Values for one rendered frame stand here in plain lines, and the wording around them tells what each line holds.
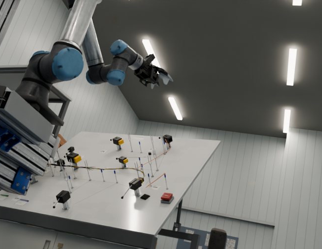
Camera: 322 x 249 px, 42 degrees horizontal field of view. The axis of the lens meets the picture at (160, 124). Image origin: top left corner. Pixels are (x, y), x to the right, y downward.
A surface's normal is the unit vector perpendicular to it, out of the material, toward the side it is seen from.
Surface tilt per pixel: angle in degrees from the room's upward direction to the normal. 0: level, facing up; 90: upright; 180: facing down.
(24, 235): 90
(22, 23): 90
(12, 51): 90
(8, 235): 90
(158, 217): 50
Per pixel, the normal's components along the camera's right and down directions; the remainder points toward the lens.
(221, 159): -0.23, -0.42
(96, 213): -0.15, -0.91
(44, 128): 0.95, 0.12
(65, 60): 0.73, 0.06
